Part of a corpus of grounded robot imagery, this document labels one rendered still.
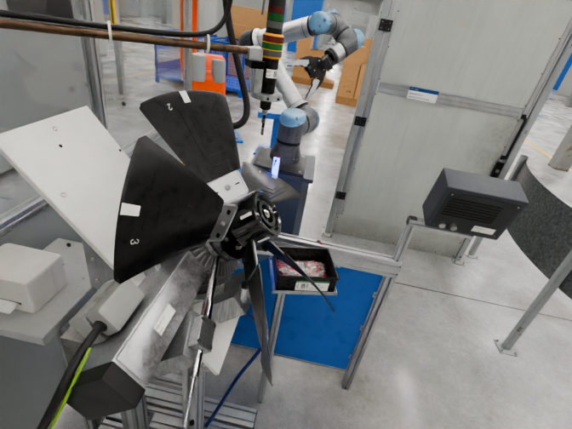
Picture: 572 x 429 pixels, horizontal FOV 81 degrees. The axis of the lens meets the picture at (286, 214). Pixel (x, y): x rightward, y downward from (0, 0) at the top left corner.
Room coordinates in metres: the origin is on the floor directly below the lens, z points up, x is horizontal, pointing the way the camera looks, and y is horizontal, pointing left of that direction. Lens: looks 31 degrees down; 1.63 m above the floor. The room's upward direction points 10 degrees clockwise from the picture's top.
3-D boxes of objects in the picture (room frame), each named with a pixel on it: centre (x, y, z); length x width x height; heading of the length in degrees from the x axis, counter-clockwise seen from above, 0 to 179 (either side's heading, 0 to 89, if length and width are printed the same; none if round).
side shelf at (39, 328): (0.69, 0.64, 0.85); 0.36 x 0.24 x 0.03; 176
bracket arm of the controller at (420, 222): (1.09, -0.57, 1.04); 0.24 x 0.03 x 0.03; 86
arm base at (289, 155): (1.55, 0.05, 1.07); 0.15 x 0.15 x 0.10
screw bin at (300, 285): (0.95, -0.10, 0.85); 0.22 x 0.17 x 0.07; 102
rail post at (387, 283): (1.09, -0.46, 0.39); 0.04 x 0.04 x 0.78; 86
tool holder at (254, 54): (0.76, 0.10, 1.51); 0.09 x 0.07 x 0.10; 121
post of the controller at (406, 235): (1.09, -0.46, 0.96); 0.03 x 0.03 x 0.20; 86
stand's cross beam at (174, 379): (0.65, 0.32, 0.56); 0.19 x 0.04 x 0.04; 86
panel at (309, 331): (1.12, -0.03, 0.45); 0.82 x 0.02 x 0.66; 86
